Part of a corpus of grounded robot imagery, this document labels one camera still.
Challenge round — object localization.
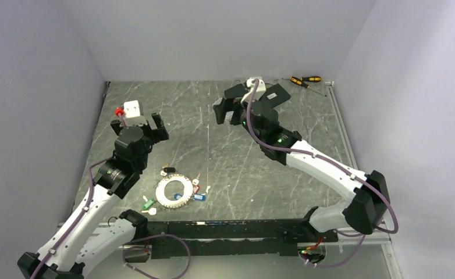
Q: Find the black network switch small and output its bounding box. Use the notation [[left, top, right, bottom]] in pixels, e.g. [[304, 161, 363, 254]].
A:
[[260, 84, 291, 108]]

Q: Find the silver disc keyring with keys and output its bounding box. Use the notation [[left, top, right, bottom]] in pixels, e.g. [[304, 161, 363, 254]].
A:
[[141, 164, 211, 216]]

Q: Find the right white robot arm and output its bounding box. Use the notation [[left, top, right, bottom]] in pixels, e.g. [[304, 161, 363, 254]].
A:
[[213, 81, 390, 241]]

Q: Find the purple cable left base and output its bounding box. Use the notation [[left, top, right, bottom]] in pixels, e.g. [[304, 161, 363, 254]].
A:
[[122, 234, 192, 279]]

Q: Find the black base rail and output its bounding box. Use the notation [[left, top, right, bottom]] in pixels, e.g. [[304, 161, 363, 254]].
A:
[[129, 213, 338, 259]]

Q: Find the silver wrench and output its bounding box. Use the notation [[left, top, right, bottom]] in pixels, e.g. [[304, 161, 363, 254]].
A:
[[306, 125, 314, 144]]

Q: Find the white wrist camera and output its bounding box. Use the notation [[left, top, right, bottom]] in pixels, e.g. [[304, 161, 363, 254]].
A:
[[241, 77, 266, 103], [115, 100, 145, 127]]

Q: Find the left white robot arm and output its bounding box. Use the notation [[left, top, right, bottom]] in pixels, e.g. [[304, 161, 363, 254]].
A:
[[17, 113, 169, 278]]

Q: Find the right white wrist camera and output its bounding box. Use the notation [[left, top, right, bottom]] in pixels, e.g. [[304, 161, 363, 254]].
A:
[[241, 77, 266, 103]]

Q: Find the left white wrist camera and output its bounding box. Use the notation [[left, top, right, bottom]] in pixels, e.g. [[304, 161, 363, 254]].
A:
[[115, 100, 145, 127]]

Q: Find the black network switch large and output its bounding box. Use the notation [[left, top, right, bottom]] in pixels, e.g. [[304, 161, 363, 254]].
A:
[[224, 83, 248, 99]]

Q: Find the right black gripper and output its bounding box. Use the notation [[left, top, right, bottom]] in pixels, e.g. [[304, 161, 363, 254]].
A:
[[213, 94, 264, 144]]

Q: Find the yellow black screwdriver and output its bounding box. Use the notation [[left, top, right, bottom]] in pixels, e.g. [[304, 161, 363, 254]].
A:
[[292, 82, 326, 96], [285, 76, 322, 83]]

